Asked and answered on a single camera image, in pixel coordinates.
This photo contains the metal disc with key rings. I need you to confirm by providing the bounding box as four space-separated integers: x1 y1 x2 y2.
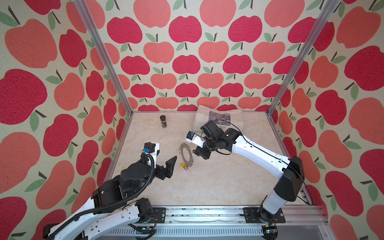
179 143 194 168

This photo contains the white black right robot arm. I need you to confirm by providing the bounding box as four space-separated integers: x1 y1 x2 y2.
186 121 305 224

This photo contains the aluminium frame post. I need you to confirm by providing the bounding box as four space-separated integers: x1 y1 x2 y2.
266 0 343 115
73 0 134 116

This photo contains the right rear aluminium frame post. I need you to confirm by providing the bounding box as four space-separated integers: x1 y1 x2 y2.
266 0 343 115

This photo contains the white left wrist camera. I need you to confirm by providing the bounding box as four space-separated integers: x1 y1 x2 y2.
143 142 160 165

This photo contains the front aluminium rail base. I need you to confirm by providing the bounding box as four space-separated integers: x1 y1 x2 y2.
73 205 331 240

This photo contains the black corrugated cable hose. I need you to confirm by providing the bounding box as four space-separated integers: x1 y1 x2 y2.
53 152 156 240

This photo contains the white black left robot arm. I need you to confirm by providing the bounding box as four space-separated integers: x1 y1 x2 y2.
43 152 177 240

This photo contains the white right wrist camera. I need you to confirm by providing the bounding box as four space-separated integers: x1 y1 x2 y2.
186 131 206 148

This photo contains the cream Monet canvas bag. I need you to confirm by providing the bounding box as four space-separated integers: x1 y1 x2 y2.
193 105 244 133

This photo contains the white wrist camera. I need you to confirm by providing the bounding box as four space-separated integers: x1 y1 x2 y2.
143 142 160 165
186 131 206 148

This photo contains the small dark spice jar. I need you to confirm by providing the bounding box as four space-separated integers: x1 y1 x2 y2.
160 115 167 128

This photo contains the left rear aluminium frame post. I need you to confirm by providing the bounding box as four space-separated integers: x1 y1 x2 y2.
73 0 134 116

